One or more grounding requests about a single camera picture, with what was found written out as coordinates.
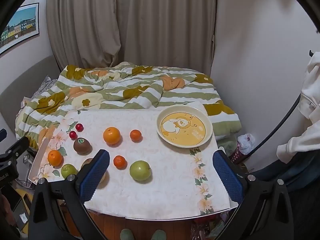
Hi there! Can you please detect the green slipper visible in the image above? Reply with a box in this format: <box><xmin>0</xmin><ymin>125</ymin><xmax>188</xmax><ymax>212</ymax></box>
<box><xmin>151</xmin><ymin>229</ymin><xmax>167</xmax><ymax>240</ymax></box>
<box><xmin>120</xmin><ymin>229</ymin><xmax>134</xmax><ymax>240</ymax></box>

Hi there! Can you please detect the brownish yellow apple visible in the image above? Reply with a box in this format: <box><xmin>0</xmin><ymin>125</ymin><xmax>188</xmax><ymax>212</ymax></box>
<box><xmin>80</xmin><ymin>157</ymin><xmax>107</xmax><ymax>188</ymax></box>

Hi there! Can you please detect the grey patterned bedsheet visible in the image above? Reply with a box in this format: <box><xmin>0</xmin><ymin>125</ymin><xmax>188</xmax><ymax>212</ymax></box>
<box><xmin>31</xmin><ymin>75</ymin><xmax>59</xmax><ymax>99</ymax></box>

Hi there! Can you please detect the yellow box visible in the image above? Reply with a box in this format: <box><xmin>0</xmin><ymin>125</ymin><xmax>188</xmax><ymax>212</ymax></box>
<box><xmin>14</xmin><ymin>189</ymin><xmax>34</xmax><ymax>233</ymax></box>

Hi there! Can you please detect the white hoodie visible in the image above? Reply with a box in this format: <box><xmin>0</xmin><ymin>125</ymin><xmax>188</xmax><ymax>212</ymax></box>
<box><xmin>276</xmin><ymin>52</ymin><xmax>320</xmax><ymax>163</ymax></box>

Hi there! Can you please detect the green striped floral blanket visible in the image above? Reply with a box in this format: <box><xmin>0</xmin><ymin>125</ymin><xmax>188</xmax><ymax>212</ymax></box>
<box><xmin>15</xmin><ymin>61</ymin><xmax>242</xmax><ymax>148</ymax></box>

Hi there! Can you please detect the small green apple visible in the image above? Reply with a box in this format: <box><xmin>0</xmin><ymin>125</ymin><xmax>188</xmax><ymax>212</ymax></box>
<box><xmin>61</xmin><ymin>164</ymin><xmax>78</xmax><ymax>180</ymax></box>

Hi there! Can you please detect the white plastic bag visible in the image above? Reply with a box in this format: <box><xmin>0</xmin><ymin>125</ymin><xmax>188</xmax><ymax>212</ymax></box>
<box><xmin>236</xmin><ymin>133</ymin><xmax>256</xmax><ymax>155</ymax></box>

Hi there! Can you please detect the dark blue garment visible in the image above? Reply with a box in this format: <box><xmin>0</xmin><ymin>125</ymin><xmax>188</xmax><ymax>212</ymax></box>
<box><xmin>250</xmin><ymin>152</ymin><xmax>320</xmax><ymax>193</ymax></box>

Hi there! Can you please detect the cream plate with duck print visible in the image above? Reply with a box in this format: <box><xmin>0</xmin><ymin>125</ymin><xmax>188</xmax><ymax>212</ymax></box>
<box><xmin>156</xmin><ymin>106</ymin><xmax>213</xmax><ymax>148</ymax></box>

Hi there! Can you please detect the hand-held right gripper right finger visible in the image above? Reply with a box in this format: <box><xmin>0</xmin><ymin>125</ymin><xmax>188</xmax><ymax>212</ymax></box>
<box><xmin>212</xmin><ymin>149</ymin><xmax>294</xmax><ymax>240</ymax></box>

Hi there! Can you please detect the large green apple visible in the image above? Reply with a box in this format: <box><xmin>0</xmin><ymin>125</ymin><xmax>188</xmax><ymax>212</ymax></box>
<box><xmin>129</xmin><ymin>160</ymin><xmax>152</xmax><ymax>181</ymax></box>

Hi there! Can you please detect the small mandarin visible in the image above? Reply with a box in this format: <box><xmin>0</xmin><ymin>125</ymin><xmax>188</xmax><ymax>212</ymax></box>
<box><xmin>113</xmin><ymin>155</ymin><xmax>126</xmax><ymax>168</ymax></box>
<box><xmin>130</xmin><ymin>129</ymin><xmax>143</xmax><ymax>142</ymax></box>

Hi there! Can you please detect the green cloth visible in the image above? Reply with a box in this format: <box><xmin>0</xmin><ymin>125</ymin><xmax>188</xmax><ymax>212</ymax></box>
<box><xmin>216</xmin><ymin>136</ymin><xmax>238</xmax><ymax>153</ymax></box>

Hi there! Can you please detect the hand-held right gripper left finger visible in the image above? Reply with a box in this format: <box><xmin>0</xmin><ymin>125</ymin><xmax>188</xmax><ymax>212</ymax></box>
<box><xmin>27</xmin><ymin>149</ymin><xmax>110</xmax><ymax>240</ymax></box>

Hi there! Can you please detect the white floral tablecloth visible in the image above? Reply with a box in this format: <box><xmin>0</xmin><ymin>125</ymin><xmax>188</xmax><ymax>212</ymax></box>
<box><xmin>32</xmin><ymin>102</ymin><xmax>238</xmax><ymax>218</ymax></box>

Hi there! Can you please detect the beige curtain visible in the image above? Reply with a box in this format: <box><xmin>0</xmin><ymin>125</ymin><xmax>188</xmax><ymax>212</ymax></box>
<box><xmin>46</xmin><ymin>0</ymin><xmax>218</xmax><ymax>74</ymax></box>

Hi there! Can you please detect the framed wall poster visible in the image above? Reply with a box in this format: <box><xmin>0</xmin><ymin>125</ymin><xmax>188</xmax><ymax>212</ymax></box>
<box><xmin>0</xmin><ymin>2</ymin><xmax>40</xmax><ymax>55</ymax></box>

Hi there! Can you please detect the brown kiwi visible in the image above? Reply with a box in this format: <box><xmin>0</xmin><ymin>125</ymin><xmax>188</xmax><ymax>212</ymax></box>
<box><xmin>73</xmin><ymin>138</ymin><xmax>92</xmax><ymax>155</ymax></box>

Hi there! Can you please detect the orange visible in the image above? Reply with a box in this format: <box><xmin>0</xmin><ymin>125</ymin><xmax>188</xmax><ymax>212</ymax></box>
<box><xmin>103</xmin><ymin>127</ymin><xmax>121</xmax><ymax>145</ymax></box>
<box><xmin>47</xmin><ymin>150</ymin><xmax>63</xmax><ymax>167</ymax></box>

